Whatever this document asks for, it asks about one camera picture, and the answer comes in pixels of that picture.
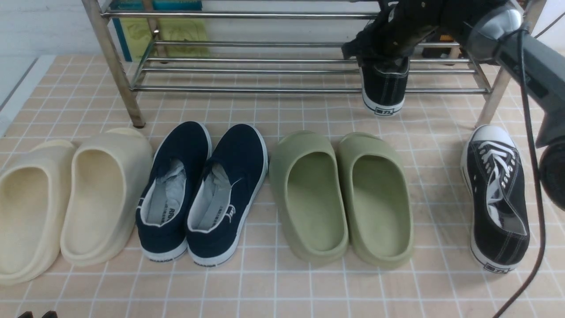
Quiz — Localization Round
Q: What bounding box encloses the right navy slip-on shoe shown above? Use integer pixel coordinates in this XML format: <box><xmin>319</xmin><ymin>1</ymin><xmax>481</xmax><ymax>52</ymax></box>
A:
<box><xmin>186</xmin><ymin>124</ymin><xmax>268</xmax><ymax>267</ymax></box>

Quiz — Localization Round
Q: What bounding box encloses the black canvas sneaker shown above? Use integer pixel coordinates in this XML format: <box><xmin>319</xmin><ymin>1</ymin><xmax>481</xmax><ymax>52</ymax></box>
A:
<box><xmin>461</xmin><ymin>125</ymin><xmax>530</xmax><ymax>274</ymax></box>
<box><xmin>360</xmin><ymin>57</ymin><xmax>410</xmax><ymax>117</ymax></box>

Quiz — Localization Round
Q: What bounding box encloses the green foam slipper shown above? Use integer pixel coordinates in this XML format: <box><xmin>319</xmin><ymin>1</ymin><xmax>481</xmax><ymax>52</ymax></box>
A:
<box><xmin>268</xmin><ymin>131</ymin><xmax>349</xmax><ymax>266</ymax></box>
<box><xmin>336</xmin><ymin>132</ymin><xmax>414</xmax><ymax>269</ymax></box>

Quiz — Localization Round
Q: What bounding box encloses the right green foam slipper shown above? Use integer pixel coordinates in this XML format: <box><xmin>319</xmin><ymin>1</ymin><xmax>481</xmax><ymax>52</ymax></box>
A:
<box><xmin>336</xmin><ymin>132</ymin><xmax>414</xmax><ymax>269</ymax></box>

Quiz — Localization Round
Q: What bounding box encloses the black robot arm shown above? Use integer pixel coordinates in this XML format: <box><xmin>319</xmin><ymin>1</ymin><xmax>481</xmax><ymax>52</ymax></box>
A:
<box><xmin>1</xmin><ymin>0</ymin><xmax>564</xmax><ymax>318</ymax></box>

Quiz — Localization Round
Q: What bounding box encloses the left navy slip-on shoe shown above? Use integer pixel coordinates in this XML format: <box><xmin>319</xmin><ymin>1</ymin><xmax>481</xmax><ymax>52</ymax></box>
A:
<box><xmin>136</xmin><ymin>121</ymin><xmax>212</xmax><ymax>262</ymax></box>

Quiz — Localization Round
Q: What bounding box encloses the green teal book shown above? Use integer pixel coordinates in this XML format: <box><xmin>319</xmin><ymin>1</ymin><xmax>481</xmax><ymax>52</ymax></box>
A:
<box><xmin>113</xmin><ymin>0</ymin><xmax>210</xmax><ymax>62</ymax></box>

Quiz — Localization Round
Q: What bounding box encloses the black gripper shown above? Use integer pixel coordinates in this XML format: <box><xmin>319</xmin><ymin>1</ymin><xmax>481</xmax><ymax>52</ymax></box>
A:
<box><xmin>341</xmin><ymin>0</ymin><xmax>464</xmax><ymax>67</ymax></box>

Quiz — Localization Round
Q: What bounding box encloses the navy slip-on shoe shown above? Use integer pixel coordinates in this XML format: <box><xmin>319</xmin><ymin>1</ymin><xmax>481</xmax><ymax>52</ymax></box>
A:
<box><xmin>136</xmin><ymin>121</ymin><xmax>212</xmax><ymax>262</ymax></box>
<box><xmin>186</xmin><ymin>124</ymin><xmax>268</xmax><ymax>267</ymax></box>

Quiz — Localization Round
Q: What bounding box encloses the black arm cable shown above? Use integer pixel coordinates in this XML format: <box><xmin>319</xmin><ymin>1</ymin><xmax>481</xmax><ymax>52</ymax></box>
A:
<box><xmin>492</xmin><ymin>29</ymin><xmax>546</xmax><ymax>318</ymax></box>

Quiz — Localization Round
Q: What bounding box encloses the left cream foam slipper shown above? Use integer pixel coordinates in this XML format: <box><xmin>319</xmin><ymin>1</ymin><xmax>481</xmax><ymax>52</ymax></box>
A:
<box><xmin>0</xmin><ymin>140</ymin><xmax>76</xmax><ymax>286</ymax></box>

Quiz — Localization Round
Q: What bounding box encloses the right cream foam slipper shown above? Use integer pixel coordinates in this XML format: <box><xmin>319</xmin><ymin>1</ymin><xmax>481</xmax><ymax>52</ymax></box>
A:
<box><xmin>60</xmin><ymin>128</ymin><xmax>153</xmax><ymax>266</ymax></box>

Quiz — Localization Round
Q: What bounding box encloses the left green foam slipper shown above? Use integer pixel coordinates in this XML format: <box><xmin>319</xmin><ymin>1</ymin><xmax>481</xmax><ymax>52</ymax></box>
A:
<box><xmin>268</xmin><ymin>131</ymin><xmax>349</xmax><ymax>266</ymax></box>

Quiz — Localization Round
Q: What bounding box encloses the cream foam slipper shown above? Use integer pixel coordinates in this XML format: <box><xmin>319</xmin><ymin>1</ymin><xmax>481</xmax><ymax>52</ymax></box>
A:
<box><xmin>60</xmin><ymin>128</ymin><xmax>153</xmax><ymax>266</ymax></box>
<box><xmin>0</xmin><ymin>140</ymin><xmax>76</xmax><ymax>286</ymax></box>

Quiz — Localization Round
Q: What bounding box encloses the steel shoe rack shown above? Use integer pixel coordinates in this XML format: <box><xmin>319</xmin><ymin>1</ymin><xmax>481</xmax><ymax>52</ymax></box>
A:
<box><xmin>82</xmin><ymin>0</ymin><xmax>548</xmax><ymax>129</ymax></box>

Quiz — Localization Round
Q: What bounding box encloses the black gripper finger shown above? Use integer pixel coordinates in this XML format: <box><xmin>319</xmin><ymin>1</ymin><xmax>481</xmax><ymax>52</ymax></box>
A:
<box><xmin>41</xmin><ymin>310</ymin><xmax>58</xmax><ymax>318</ymax></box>

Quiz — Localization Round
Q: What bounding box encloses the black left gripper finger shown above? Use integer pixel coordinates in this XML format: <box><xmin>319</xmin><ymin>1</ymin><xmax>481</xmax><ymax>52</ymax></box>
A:
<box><xmin>18</xmin><ymin>311</ymin><xmax>34</xmax><ymax>318</ymax></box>

